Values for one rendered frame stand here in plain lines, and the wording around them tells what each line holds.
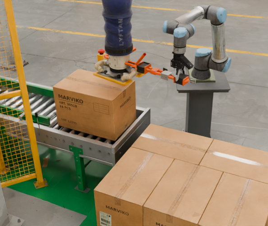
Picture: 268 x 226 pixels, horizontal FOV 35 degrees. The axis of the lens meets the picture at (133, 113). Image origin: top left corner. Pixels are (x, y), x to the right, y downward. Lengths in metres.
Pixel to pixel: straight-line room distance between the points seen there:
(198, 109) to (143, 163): 1.13
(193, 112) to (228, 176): 1.16
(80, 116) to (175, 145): 0.85
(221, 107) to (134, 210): 2.50
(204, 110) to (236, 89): 1.49
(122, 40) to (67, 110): 0.87
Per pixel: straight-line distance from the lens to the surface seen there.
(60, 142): 3.75
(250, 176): 3.30
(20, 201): 3.98
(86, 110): 3.59
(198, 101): 4.19
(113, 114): 3.45
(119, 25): 3.23
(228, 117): 5.03
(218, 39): 3.74
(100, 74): 3.46
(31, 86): 4.47
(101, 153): 3.53
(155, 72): 3.20
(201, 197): 3.06
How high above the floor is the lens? 2.59
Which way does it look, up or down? 31 degrees down
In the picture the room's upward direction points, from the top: 2 degrees counter-clockwise
